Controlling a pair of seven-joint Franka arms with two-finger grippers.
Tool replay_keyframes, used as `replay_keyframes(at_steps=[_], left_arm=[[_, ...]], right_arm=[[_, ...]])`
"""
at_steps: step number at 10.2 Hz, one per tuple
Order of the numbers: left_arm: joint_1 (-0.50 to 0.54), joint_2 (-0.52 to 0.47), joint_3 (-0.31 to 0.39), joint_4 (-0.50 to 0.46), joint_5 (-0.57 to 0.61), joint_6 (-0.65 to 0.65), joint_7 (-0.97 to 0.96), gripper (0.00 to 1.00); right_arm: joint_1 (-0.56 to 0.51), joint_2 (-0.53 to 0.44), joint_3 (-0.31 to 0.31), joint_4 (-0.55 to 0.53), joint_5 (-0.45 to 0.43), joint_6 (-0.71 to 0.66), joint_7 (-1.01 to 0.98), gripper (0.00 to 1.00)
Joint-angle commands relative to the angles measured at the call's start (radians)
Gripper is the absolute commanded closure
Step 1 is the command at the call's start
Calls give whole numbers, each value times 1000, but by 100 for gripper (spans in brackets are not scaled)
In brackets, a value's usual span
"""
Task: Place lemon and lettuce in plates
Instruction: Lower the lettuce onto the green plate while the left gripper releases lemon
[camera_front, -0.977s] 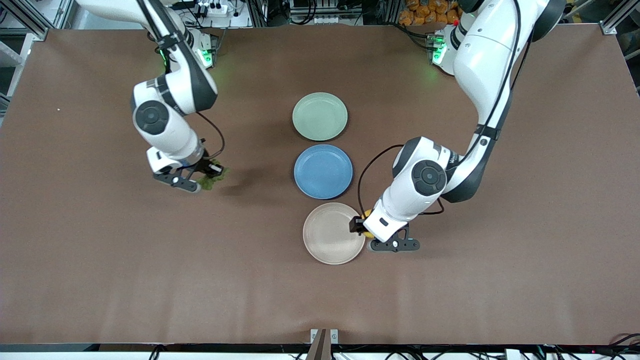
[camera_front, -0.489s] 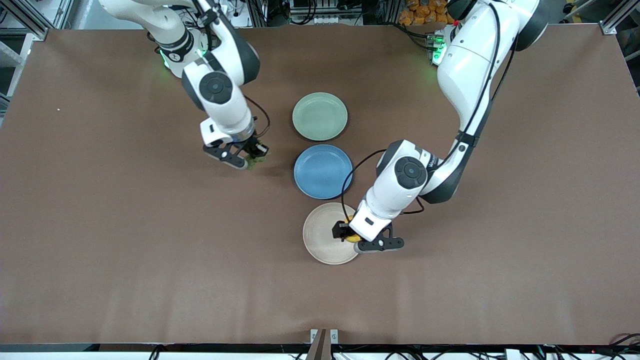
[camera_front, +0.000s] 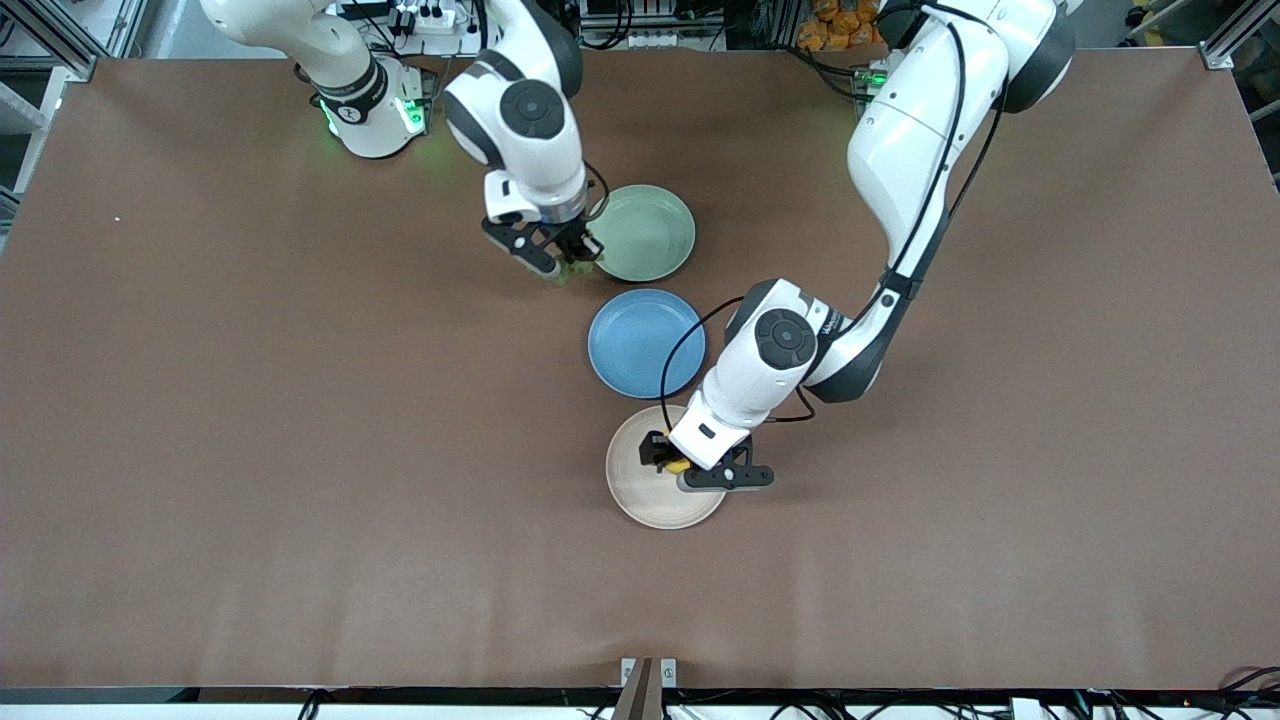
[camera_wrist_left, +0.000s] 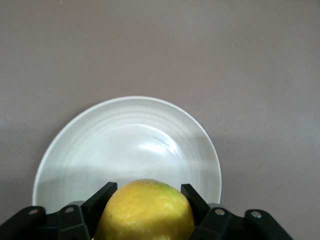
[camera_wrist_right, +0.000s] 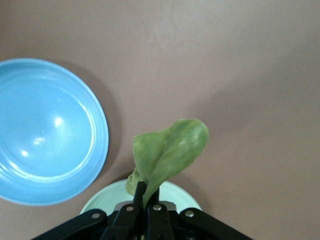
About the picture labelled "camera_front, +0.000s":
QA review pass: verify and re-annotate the pale green plate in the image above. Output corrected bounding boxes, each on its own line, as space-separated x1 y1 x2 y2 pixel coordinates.
585 184 697 283

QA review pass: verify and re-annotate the beige plate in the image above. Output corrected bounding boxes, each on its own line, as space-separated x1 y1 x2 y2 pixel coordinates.
605 405 731 530

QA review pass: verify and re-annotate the white power strip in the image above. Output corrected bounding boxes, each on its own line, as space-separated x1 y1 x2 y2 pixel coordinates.
393 3 471 33

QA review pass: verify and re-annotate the blue plate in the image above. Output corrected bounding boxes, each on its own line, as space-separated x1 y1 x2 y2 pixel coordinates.
587 289 707 400

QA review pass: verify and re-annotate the orange snack bag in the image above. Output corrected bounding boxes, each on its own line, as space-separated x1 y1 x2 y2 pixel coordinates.
797 0 887 52

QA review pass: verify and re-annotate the small metal bracket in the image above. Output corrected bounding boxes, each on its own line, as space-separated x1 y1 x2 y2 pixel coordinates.
620 657 678 690

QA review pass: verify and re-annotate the aluminium frame profile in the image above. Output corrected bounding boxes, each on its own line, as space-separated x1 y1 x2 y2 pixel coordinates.
1200 0 1280 71
0 0 101 81

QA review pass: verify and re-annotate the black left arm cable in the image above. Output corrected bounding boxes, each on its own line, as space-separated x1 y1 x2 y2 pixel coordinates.
659 10 1006 424

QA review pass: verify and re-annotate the black equipment rack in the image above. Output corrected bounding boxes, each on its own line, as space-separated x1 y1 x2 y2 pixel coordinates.
575 0 801 51

